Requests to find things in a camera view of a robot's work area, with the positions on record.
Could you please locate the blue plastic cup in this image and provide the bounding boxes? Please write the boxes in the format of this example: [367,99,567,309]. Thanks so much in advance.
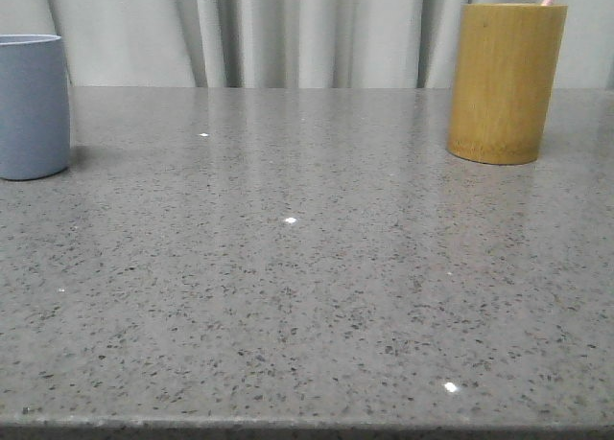
[1,35,70,180]

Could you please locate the grey curtain backdrop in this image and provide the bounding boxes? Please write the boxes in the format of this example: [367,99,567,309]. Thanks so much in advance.
[0,0,614,90]

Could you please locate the bamboo wooden cup holder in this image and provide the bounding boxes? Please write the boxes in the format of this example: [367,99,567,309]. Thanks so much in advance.
[447,3,567,165]

